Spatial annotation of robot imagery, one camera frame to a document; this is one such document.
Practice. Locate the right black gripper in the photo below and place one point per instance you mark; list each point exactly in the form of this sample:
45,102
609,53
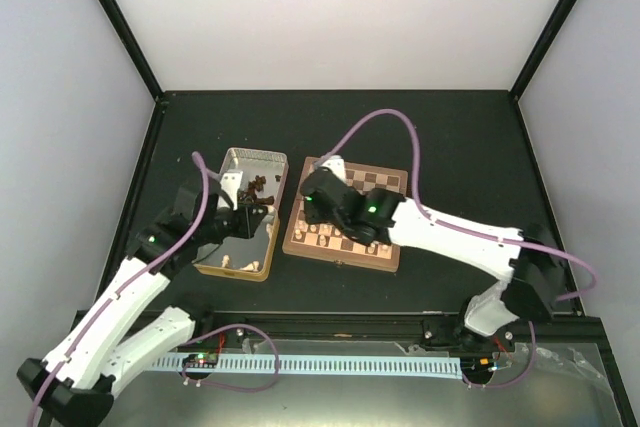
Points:
313,214

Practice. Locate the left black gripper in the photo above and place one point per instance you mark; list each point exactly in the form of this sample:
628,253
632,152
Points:
250,220

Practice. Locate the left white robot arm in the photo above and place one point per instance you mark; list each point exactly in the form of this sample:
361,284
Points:
77,382

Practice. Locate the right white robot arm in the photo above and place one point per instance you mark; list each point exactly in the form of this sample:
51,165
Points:
528,273

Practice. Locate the dark brown chess pieces pile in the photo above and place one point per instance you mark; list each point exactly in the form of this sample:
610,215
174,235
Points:
254,193

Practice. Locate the cream chess pieces pile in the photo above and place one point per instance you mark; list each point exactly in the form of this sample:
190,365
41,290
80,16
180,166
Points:
251,255

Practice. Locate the left small circuit board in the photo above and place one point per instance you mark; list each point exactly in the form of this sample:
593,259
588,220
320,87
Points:
200,360

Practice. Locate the small circuit board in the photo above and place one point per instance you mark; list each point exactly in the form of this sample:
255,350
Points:
200,360
490,364

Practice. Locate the right small circuit board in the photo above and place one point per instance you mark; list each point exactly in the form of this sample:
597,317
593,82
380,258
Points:
490,364

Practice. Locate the gold tin box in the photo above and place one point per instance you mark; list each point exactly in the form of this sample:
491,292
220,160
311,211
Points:
208,259

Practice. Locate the wooden chessboard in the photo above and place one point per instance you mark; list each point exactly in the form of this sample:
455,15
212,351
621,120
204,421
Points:
304,243

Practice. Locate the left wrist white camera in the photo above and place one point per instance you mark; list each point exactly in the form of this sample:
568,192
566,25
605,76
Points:
231,183

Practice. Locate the light blue slotted cable duct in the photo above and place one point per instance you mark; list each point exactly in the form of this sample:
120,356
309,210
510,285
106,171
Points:
332,365

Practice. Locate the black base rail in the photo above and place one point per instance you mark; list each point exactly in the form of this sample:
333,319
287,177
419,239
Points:
436,332

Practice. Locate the left black frame post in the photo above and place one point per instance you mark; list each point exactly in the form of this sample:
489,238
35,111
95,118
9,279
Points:
127,38

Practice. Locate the black frame post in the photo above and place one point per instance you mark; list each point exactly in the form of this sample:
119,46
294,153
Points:
127,38
550,31

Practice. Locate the right black frame post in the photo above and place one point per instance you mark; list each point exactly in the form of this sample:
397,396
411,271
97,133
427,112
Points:
550,31

